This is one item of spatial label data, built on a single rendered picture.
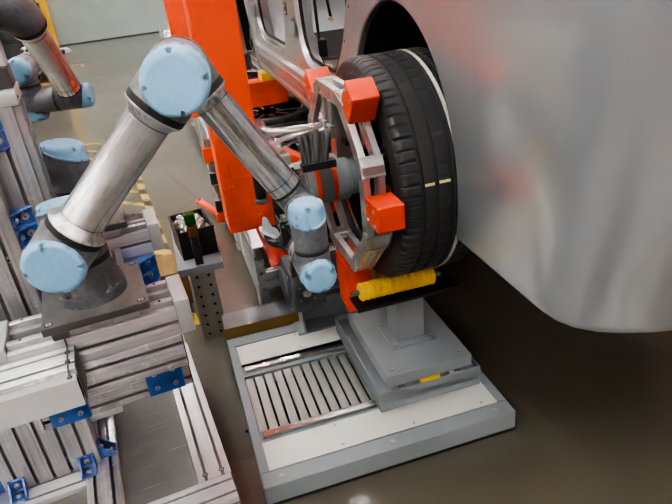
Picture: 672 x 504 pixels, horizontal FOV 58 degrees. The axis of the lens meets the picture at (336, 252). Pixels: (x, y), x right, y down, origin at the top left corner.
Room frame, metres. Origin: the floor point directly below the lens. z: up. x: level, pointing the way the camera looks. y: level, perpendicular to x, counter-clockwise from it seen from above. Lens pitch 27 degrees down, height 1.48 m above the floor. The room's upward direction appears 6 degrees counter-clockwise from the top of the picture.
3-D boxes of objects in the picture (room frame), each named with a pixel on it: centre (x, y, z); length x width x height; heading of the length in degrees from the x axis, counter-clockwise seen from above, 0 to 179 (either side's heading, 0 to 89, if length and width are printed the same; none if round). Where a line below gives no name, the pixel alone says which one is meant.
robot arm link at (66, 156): (1.67, 0.74, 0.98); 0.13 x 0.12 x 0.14; 96
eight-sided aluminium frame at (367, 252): (1.70, -0.05, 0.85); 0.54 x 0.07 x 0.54; 14
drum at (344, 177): (1.68, 0.02, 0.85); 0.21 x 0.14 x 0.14; 104
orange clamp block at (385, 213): (1.39, -0.13, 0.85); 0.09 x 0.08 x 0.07; 14
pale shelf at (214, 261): (2.19, 0.56, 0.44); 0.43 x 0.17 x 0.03; 14
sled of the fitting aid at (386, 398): (1.78, -0.20, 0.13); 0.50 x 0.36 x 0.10; 14
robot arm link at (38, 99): (1.92, 0.87, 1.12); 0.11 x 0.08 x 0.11; 96
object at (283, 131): (1.76, 0.09, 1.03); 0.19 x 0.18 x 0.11; 104
